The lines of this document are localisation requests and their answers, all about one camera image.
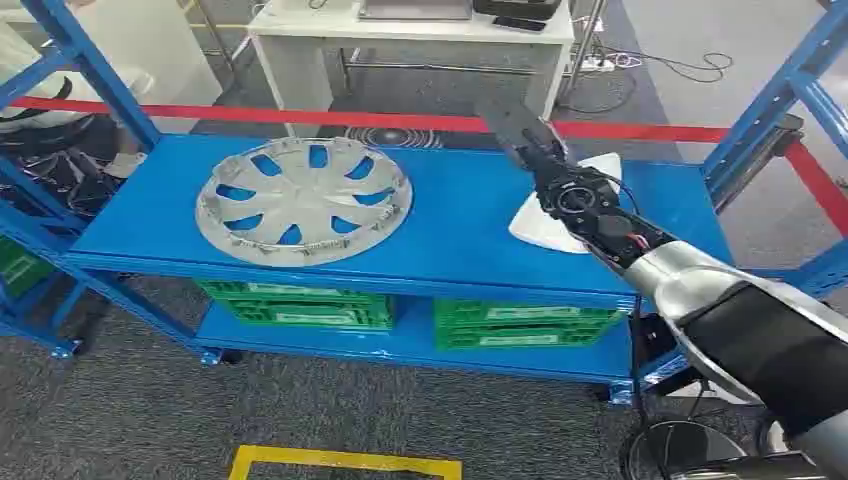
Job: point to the silver wheel hubcap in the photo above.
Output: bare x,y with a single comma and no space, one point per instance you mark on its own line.
305,199

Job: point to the black device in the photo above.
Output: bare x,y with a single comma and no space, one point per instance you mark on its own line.
517,8

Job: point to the white power strip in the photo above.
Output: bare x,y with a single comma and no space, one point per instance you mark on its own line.
597,65

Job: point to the grey laptop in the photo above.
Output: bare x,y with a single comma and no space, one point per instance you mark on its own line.
414,9

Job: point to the white bag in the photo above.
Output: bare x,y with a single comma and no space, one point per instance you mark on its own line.
40,93

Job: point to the black robot foot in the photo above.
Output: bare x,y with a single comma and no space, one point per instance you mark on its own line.
682,454

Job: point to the chrome pole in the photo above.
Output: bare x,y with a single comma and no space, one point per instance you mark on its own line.
586,40

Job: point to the green plastic crate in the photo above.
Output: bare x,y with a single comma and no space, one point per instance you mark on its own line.
517,339
23,265
523,312
311,316
291,290

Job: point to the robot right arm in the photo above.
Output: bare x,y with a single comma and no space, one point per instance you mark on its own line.
696,285

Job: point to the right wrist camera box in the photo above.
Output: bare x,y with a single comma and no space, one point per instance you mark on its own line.
507,126

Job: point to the black bag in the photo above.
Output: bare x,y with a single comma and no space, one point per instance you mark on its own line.
46,166

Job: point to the red barrier belt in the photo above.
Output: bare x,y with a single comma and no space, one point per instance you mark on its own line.
265,114

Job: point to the black phone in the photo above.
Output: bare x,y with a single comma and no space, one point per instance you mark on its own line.
520,24

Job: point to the round stanchion base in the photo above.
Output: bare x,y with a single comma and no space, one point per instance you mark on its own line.
394,137

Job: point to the chrome barrier stanchion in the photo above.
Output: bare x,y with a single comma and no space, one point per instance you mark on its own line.
762,159

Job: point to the blue metal shelf rack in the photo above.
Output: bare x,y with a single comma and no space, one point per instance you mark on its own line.
464,218

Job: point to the white plastic car part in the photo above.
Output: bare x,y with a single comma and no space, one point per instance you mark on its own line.
536,228

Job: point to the white table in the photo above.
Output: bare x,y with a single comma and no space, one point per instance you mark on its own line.
411,30

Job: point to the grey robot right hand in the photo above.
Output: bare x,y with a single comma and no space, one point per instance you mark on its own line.
543,159

